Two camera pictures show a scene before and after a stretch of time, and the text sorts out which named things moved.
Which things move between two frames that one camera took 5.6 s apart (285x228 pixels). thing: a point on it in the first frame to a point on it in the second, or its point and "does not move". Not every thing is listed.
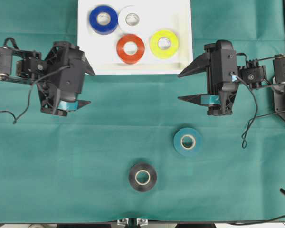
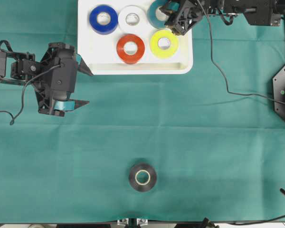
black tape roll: [142, 177] does not move
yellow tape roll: [164, 54] does not move
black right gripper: [220, 61] to [184, 18]
